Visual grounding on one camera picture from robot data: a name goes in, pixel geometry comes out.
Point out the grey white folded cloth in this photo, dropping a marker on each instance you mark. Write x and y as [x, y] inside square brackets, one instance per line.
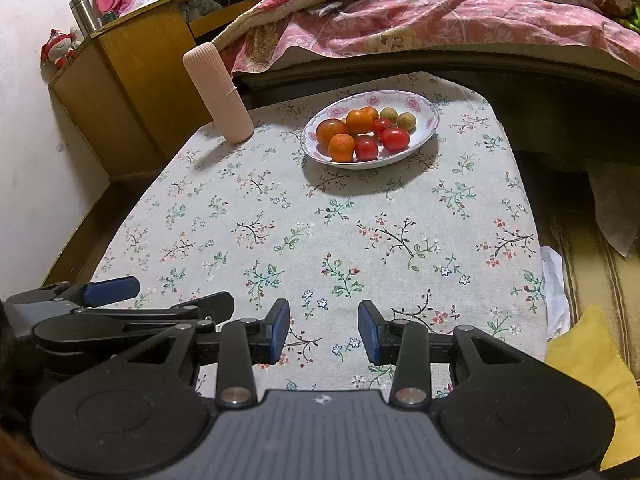
[327, 8]

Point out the pink ribbed tumbler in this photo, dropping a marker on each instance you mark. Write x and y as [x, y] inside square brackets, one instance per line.
[220, 95]

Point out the brown longan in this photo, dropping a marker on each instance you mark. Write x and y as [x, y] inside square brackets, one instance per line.
[406, 121]
[388, 114]

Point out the dark bed frame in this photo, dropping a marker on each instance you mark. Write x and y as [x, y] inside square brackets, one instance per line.
[550, 100]

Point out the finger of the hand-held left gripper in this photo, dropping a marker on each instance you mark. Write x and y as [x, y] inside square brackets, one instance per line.
[210, 305]
[112, 290]

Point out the white plate with pink flowers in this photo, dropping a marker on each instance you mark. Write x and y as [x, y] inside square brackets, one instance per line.
[425, 125]

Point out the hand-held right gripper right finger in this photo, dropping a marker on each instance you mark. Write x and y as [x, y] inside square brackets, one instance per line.
[369, 330]

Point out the steel thermos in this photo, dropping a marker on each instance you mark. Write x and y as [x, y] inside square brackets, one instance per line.
[85, 15]

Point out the large orange-red tomato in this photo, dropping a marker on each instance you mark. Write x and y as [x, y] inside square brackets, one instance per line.
[331, 131]

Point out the white paper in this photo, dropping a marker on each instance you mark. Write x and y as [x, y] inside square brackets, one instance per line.
[555, 300]

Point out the red and white doll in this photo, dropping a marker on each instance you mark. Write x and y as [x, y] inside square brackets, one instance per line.
[60, 49]

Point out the striped brown rug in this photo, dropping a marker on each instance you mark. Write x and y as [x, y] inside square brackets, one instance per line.
[590, 280]

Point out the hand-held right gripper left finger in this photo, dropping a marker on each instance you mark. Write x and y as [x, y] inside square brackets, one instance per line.
[280, 330]

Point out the small orange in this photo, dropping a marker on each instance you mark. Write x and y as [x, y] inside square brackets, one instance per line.
[359, 121]
[371, 111]
[341, 148]

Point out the grey cloth in cabinet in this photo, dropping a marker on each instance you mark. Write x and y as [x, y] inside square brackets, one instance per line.
[200, 9]

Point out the wooden cabinet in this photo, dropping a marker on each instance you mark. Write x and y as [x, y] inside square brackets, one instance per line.
[140, 85]

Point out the translucent white sheet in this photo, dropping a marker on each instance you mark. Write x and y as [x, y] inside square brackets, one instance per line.
[615, 205]

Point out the floral tablecloth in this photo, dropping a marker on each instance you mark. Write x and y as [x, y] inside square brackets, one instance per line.
[350, 220]

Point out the red cherry tomato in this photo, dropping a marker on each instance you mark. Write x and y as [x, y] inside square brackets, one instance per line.
[366, 147]
[381, 125]
[395, 138]

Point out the yellow cushion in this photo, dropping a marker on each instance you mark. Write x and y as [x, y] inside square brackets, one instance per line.
[595, 375]

